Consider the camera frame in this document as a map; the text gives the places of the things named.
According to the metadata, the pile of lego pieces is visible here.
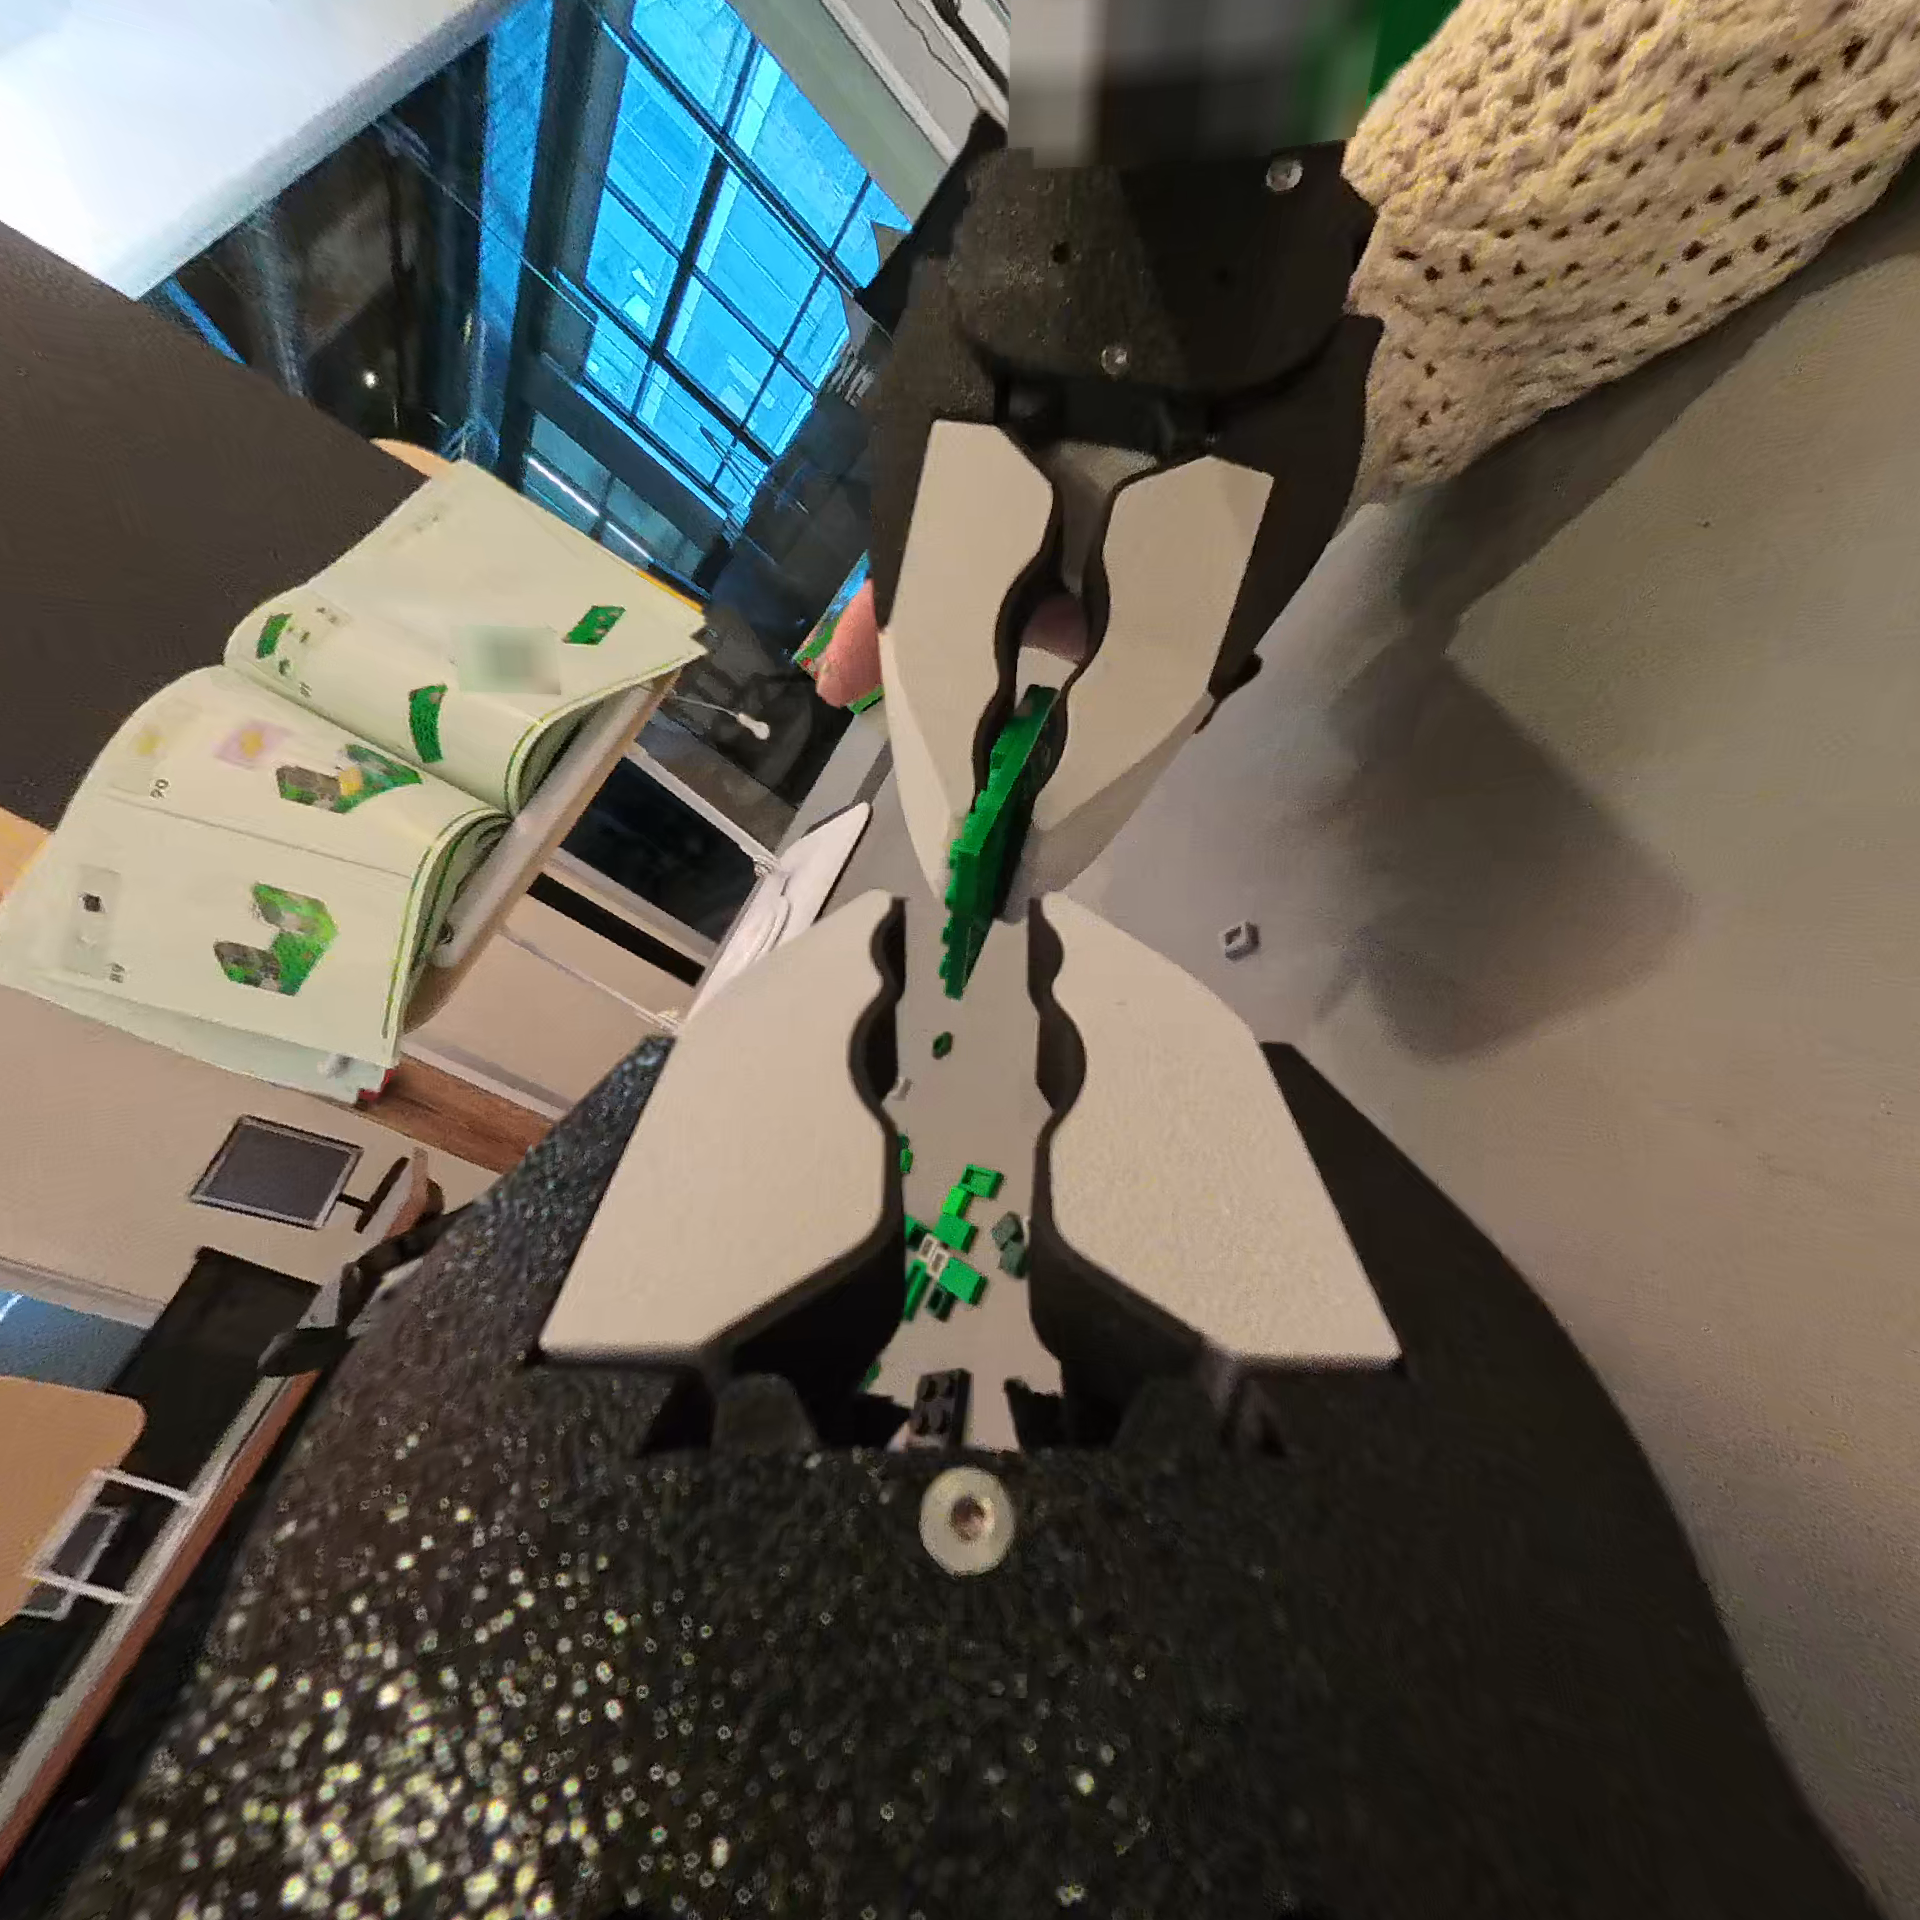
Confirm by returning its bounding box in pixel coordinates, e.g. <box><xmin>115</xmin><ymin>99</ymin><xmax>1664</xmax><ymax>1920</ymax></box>
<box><xmin>895</xmin><ymin>1032</ymin><xmax>1038</xmax><ymax>1329</ymax></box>

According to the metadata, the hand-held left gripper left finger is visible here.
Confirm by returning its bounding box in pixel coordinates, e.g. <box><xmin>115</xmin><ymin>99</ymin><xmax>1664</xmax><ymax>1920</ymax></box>
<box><xmin>538</xmin><ymin>889</ymin><xmax>912</xmax><ymax>1444</ymax></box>

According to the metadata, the black panel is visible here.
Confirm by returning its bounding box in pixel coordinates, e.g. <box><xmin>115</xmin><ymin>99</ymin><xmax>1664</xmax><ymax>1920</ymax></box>
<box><xmin>0</xmin><ymin>224</ymin><xmax>436</xmax><ymax>829</ymax></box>

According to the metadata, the person's right forearm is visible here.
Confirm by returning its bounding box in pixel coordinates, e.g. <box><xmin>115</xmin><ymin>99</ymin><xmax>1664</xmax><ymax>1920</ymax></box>
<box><xmin>1339</xmin><ymin>0</ymin><xmax>1920</xmax><ymax>507</ymax></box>

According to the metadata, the tan chair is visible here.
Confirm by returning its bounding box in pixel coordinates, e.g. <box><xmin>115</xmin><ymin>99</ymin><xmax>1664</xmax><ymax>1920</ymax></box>
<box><xmin>0</xmin><ymin>1377</ymin><xmax>150</xmax><ymax>1625</ymax></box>

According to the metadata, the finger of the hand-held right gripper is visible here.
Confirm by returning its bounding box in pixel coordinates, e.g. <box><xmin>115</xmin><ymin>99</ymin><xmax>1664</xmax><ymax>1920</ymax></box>
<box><xmin>1012</xmin><ymin>458</ymin><xmax>1280</xmax><ymax>921</ymax></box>
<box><xmin>879</xmin><ymin>416</ymin><xmax>1067</xmax><ymax>909</ymax></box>

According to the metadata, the green lego plate assembly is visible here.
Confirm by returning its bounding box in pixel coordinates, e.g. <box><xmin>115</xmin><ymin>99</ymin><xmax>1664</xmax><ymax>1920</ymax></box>
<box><xmin>938</xmin><ymin>682</ymin><xmax>1063</xmax><ymax>1004</ymax></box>

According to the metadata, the open instruction booklet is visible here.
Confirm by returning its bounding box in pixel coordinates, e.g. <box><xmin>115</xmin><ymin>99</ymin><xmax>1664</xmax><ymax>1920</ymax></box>
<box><xmin>0</xmin><ymin>458</ymin><xmax>711</xmax><ymax>1094</ymax></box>

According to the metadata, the person's right hand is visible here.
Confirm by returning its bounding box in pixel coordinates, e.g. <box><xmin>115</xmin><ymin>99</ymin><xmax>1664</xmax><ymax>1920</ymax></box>
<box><xmin>830</xmin><ymin>582</ymin><xmax>890</xmax><ymax>710</ymax></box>

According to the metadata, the large window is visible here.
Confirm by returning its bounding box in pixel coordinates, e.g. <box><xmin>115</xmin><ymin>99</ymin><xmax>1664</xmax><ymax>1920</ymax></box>
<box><xmin>143</xmin><ymin>0</ymin><xmax>921</xmax><ymax>560</ymax></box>

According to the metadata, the clear book stand white base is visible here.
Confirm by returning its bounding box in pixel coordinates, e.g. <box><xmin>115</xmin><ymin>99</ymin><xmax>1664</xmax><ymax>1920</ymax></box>
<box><xmin>394</xmin><ymin>661</ymin><xmax>876</xmax><ymax>1041</ymax></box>

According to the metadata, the small monitor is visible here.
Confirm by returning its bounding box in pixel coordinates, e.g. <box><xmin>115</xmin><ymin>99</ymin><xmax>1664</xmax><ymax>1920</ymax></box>
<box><xmin>187</xmin><ymin>1114</ymin><xmax>366</xmax><ymax>1235</ymax></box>

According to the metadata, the wooden desk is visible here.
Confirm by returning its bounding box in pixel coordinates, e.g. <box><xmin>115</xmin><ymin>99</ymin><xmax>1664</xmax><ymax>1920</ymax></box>
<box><xmin>363</xmin><ymin>1032</ymin><xmax>561</xmax><ymax>1176</ymax></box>

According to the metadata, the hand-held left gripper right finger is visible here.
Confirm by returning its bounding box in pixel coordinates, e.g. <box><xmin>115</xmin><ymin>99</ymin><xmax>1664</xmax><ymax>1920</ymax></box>
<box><xmin>1026</xmin><ymin>892</ymin><xmax>1407</xmax><ymax>1444</ymax></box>

